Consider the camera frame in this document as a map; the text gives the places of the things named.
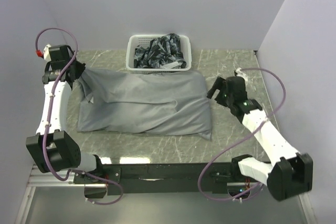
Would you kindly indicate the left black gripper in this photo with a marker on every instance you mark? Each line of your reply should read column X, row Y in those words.
column 80, row 68

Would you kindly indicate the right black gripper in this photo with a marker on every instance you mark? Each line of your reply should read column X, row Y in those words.
column 219, row 84

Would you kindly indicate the grey pillowcase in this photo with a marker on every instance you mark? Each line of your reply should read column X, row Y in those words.
column 167, row 103

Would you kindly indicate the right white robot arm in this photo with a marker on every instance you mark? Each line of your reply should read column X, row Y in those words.
column 289, row 173

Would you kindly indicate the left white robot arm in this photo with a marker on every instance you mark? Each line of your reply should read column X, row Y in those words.
column 51, row 146

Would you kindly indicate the dark patterned cloth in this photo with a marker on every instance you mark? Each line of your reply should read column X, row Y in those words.
column 161, row 53

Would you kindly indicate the white plastic basket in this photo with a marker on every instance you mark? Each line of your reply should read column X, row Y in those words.
column 144, row 40

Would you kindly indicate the black base beam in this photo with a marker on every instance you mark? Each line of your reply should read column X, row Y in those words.
column 173, row 178

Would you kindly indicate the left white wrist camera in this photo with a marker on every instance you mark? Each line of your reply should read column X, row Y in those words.
column 44, row 53

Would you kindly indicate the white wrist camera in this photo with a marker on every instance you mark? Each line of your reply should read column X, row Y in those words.
column 239, row 73
column 44, row 53

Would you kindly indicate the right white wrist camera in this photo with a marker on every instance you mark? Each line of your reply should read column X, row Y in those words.
column 239, row 73

